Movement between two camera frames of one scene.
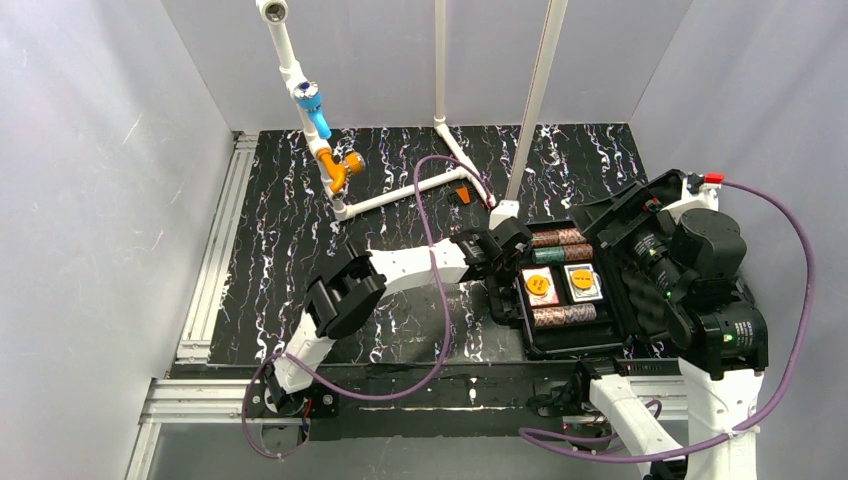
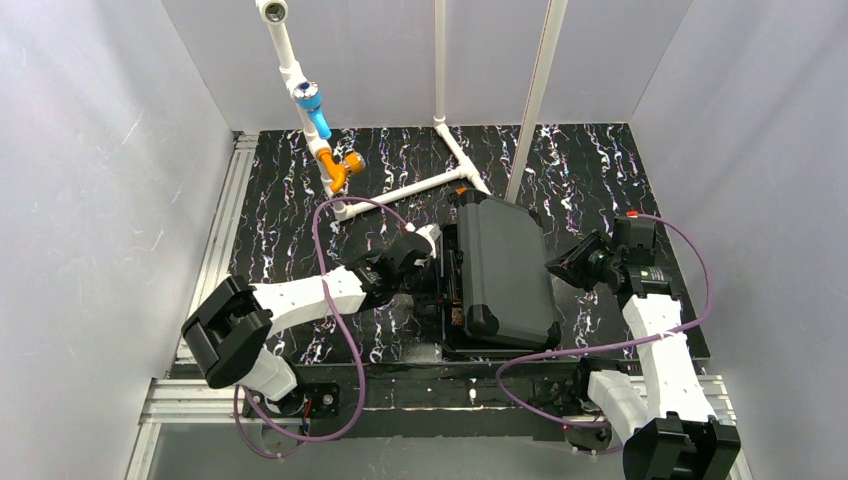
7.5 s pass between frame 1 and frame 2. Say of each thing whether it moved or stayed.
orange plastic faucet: stayed
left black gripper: moved
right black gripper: moved
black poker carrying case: moved
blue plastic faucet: stayed
